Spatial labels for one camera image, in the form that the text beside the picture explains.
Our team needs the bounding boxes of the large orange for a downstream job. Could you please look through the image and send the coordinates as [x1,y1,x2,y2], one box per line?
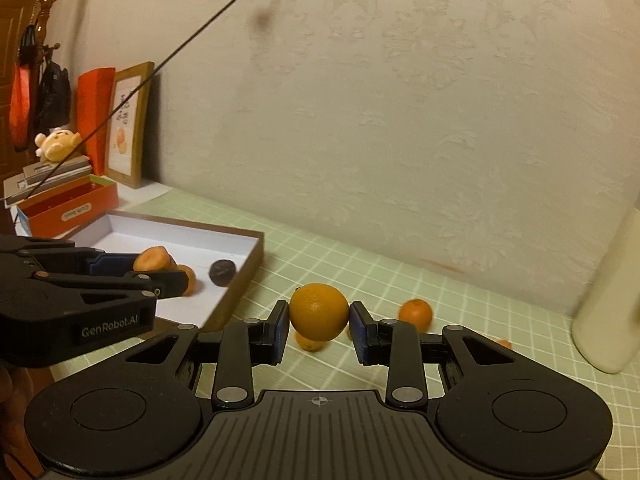
[397,298,434,333]

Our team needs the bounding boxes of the dark round fruit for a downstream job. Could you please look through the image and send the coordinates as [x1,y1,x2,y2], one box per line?
[208,259,236,287]

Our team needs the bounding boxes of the small orange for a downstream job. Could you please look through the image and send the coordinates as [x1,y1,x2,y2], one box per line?
[294,332,326,352]

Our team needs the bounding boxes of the carrot piece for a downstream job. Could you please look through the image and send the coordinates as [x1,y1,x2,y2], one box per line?
[497,339,513,350]

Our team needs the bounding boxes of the red open gift box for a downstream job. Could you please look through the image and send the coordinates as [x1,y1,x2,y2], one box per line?
[17,176,119,238]

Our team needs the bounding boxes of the brown shallow cardboard box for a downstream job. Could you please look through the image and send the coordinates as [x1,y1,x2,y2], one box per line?
[65,211,265,332]

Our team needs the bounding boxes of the stack of grey books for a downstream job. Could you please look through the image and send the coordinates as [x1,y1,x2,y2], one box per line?
[3,155,92,208]

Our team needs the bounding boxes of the wooden framed calligraphy picture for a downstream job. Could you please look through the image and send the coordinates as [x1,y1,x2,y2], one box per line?
[105,62,155,188]

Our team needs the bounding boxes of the yellow plush toy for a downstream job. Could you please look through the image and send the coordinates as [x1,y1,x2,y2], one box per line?
[35,129,82,164]

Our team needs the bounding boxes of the black hanging bag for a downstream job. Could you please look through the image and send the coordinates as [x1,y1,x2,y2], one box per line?
[36,61,72,133]

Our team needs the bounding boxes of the red hanging bag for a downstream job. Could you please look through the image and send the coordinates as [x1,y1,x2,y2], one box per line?
[9,63,39,153]

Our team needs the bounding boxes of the red paper envelope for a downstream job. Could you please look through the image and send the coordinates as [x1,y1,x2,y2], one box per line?
[76,67,116,176]

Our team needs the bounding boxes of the cream thermos jug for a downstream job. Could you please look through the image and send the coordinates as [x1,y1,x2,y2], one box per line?
[572,207,639,374]

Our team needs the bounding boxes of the brown wooden door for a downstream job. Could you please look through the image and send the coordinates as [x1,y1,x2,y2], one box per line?
[0,0,47,236]

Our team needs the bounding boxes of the wooden coat rack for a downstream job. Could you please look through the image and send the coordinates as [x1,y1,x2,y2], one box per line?
[18,0,61,125]

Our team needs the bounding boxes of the black power cable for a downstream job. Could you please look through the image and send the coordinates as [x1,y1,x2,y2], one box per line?
[27,0,277,201]

